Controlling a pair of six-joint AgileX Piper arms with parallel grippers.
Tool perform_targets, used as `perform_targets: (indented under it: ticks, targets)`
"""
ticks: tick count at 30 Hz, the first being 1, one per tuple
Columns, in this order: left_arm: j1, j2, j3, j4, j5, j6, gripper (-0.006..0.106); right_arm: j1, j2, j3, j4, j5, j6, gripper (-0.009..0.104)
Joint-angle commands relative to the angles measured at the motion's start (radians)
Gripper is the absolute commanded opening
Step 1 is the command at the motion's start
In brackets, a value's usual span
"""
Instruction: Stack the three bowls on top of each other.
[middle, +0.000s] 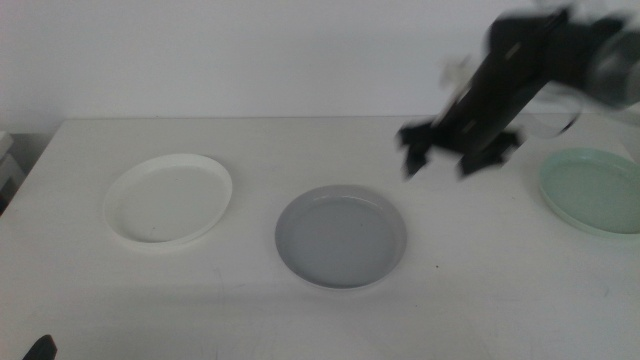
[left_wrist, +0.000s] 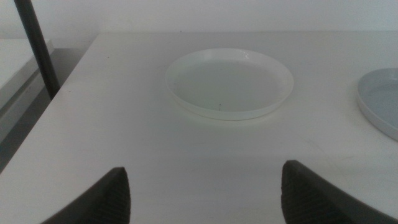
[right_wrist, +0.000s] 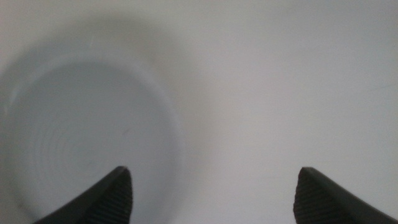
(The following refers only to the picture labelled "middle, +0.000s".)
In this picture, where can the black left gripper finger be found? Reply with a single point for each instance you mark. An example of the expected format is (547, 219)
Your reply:
(42, 349)

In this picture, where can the grey shallow bowl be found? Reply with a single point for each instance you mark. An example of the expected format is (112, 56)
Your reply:
(340, 240)

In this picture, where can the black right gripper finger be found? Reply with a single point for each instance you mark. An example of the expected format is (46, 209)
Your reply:
(487, 155)
(416, 145)

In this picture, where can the pale green shallow bowl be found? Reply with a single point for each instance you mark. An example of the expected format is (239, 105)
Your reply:
(595, 192)

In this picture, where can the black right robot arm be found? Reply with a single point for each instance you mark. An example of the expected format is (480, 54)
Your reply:
(605, 60)

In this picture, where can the white shallow bowl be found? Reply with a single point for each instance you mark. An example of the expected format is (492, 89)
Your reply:
(170, 202)

